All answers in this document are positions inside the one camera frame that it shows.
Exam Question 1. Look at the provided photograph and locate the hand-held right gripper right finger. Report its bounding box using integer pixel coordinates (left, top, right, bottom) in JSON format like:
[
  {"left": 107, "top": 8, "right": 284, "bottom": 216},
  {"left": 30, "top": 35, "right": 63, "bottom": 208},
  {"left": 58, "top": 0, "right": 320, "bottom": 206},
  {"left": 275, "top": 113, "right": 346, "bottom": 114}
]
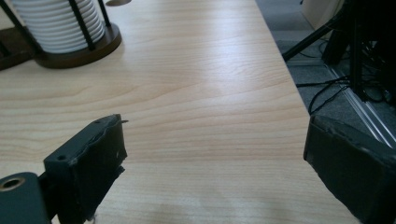
[{"left": 304, "top": 114, "right": 396, "bottom": 224}]

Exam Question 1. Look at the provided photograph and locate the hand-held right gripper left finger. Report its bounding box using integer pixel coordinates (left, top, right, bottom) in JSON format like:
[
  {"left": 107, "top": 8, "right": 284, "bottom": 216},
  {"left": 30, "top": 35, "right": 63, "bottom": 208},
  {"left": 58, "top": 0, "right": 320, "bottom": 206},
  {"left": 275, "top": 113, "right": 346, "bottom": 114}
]
[{"left": 38, "top": 114, "right": 129, "bottom": 224}]

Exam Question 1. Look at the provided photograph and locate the dark equipment stand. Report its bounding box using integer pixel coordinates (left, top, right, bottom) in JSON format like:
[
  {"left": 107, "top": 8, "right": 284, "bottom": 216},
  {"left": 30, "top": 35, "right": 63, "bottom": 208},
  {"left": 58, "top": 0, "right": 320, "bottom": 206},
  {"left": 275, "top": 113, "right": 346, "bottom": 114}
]
[{"left": 321, "top": 0, "right": 396, "bottom": 104}]

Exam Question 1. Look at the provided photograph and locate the black tripod leg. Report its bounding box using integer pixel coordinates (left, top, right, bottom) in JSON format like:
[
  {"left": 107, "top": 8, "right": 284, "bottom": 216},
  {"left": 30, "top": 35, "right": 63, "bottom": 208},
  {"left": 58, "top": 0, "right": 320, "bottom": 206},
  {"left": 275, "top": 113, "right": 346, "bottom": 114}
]
[{"left": 281, "top": 12, "right": 347, "bottom": 62}]

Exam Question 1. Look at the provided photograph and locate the stack of white ribbed discs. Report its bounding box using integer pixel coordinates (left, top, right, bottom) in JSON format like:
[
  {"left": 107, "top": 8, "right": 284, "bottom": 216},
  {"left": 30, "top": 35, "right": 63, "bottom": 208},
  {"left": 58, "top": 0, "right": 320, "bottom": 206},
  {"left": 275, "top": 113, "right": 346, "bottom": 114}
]
[{"left": 10, "top": 0, "right": 106, "bottom": 54}]

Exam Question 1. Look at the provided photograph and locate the silver metal floor rail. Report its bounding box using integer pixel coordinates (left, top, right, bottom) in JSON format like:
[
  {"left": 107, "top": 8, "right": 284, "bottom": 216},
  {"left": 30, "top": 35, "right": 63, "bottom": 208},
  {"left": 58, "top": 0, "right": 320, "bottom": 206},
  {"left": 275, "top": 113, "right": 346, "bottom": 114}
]
[{"left": 326, "top": 66, "right": 396, "bottom": 149}]

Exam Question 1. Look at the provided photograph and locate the black cable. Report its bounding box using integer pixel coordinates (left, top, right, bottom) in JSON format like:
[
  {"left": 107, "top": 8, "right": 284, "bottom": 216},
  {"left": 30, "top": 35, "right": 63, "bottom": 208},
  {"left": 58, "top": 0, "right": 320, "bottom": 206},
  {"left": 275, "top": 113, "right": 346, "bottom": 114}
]
[
  {"left": 307, "top": 83, "right": 351, "bottom": 116},
  {"left": 295, "top": 76, "right": 351, "bottom": 89}
]

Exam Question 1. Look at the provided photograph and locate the dark wooden wire holder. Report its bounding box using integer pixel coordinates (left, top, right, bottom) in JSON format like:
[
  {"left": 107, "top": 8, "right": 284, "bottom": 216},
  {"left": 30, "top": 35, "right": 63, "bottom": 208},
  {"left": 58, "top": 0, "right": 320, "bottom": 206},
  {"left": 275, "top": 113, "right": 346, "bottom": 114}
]
[
  {"left": 0, "top": 0, "right": 123, "bottom": 69},
  {"left": 0, "top": 26, "right": 36, "bottom": 71}
]

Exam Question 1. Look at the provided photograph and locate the round table cable grommet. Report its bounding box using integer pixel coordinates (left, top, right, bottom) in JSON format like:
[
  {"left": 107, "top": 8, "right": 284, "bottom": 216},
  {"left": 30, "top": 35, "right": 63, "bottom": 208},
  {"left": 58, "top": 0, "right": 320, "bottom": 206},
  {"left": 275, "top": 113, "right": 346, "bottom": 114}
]
[{"left": 105, "top": 0, "right": 133, "bottom": 7}]

